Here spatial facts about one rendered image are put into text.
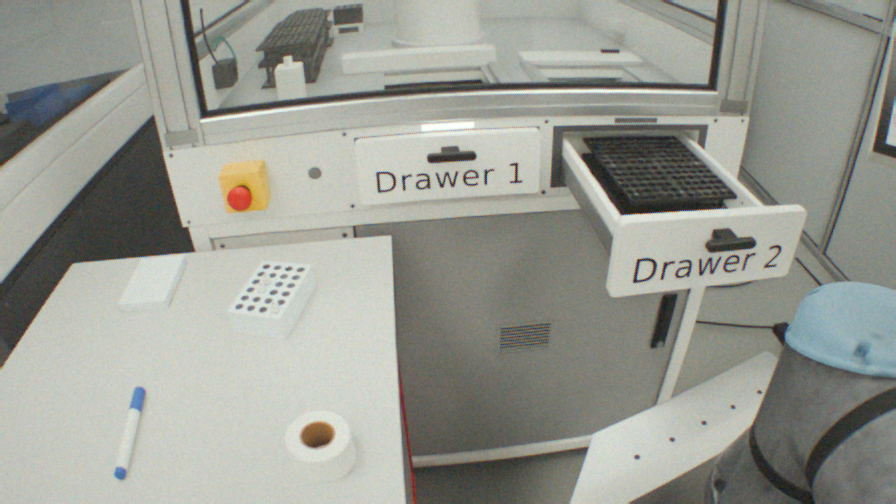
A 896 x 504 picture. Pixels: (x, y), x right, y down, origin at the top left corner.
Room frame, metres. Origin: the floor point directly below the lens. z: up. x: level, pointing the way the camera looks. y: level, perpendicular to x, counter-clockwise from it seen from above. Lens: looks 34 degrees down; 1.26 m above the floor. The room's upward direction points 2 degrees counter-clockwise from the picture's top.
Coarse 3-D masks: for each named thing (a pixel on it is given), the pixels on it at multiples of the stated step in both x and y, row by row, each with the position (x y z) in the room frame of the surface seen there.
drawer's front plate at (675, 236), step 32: (640, 224) 0.55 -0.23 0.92; (672, 224) 0.55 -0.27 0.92; (704, 224) 0.55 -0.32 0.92; (736, 224) 0.56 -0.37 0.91; (768, 224) 0.56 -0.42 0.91; (800, 224) 0.57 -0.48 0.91; (640, 256) 0.55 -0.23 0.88; (672, 256) 0.55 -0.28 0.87; (704, 256) 0.55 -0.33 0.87; (768, 256) 0.56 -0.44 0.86; (608, 288) 0.55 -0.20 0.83; (640, 288) 0.55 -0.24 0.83; (672, 288) 0.55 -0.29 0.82
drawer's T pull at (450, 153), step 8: (440, 152) 0.79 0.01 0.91; (448, 152) 0.79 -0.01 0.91; (456, 152) 0.79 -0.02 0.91; (464, 152) 0.79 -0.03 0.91; (472, 152) 0.78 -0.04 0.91; (432, 160) 0.78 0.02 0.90; (440, 160) 0.78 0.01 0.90; (448, 160) 0.78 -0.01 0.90; (456, 160) 0.78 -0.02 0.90; (464, 160) 0.78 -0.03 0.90; (472, 160) 0.78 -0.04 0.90
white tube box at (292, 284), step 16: (256, 272) 0.66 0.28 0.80; (272, 272) 0.66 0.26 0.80; (288, 272) 0.65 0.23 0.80; (304, 272) 0.65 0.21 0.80; (256, 288) 0.62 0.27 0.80; (272, 288) 0.62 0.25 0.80; (288, 288) 0.62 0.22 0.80; (304, 288) 0.63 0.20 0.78; (240, 304) 0.58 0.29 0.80; (256, 304) 0.58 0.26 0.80; (288, 304) 0.58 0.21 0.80; (304, 304) 0.62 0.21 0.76; (240, 320) 0.56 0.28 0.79; (256, 320) 0.56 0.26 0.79; (272, 320) 0.55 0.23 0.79; (288, 320) 0.57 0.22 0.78; (272, 336) 0.55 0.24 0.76
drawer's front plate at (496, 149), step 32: (512, 128) 0.84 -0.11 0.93; (384, 160) 0.81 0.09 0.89; (416, 160) 0.81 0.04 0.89; (480, 160) 0.82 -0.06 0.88; (512, 160) 0.82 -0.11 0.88; (384, 192) 0.81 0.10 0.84; (416, 192) 0.81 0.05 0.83; (448, 192) 0.82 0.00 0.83; (480, 192) 0.82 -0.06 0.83; (512, 192) 0.82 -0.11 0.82
